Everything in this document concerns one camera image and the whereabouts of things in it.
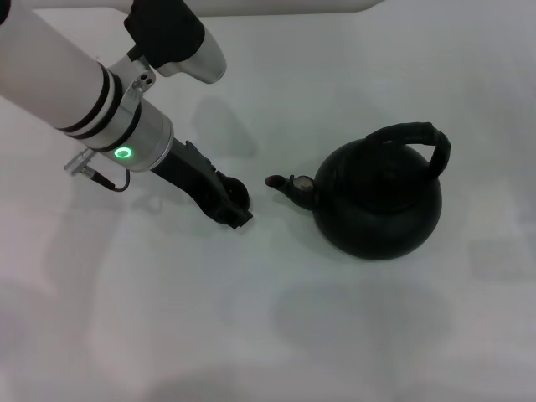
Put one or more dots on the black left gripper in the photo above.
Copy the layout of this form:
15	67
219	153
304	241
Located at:
188	171

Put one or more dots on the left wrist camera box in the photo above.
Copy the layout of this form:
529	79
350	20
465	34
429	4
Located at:
176	33

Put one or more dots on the small dark teacup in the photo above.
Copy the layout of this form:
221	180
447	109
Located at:
239	193

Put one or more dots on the black round teapot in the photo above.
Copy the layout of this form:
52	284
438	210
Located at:
377	218

